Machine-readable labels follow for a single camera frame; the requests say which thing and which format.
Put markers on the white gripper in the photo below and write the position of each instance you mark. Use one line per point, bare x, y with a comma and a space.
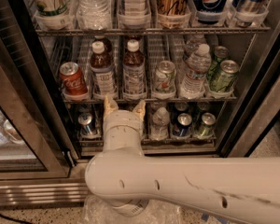
122, 119

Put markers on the brown tea bottle white cap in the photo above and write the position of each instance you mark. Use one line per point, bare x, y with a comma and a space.
134, 75

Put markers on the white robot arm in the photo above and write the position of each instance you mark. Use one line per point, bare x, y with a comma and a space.
246, 190

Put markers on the brown tea bottle left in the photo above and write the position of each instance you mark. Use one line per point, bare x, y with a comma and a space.
103, 70

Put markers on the small water bottle bottom shelf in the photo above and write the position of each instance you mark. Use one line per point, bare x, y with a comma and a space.
159, 124

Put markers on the rear tea bottle left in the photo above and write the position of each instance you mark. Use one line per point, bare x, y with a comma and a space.
107, 43

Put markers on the clear water bottle middle shelf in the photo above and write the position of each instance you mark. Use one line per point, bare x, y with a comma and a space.
197, 66

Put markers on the clear water bottle shelf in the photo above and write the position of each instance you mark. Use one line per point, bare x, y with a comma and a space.
93, 14
197, 66

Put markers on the rear water bottle middle shelf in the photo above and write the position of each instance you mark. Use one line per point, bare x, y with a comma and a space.
192, 42

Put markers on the stainless steel fridge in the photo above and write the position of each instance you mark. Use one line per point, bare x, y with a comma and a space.
36, 54

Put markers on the glass fridge door left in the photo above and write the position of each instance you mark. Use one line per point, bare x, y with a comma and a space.
39, 156

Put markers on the clear water bottle top shelf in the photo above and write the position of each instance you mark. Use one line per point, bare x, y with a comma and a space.
93, 14

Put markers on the Pepsi bottle top shelf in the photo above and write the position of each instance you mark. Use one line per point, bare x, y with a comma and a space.
209, 11

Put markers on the blue can bottom left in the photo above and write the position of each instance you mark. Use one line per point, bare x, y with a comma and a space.
87, 125

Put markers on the white green soda can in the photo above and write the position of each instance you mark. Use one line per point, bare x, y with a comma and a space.
164, 77

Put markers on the red Coca-Cola can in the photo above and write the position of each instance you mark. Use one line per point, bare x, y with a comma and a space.
73, 80

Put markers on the blue Pepsi can bottom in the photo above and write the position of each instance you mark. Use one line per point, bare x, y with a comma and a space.
182, 125

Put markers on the green can bottom right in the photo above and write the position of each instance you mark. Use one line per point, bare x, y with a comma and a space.
206, 125

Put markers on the green can front right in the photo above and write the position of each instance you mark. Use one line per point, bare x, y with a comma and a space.
224, 77

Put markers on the clear plastic bag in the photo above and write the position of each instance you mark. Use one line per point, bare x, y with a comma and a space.
96, 211

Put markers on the green can rear right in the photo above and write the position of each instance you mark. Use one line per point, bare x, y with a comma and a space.
220, 54

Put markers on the blue tape cross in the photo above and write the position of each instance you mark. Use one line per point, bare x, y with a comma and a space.
213, 220

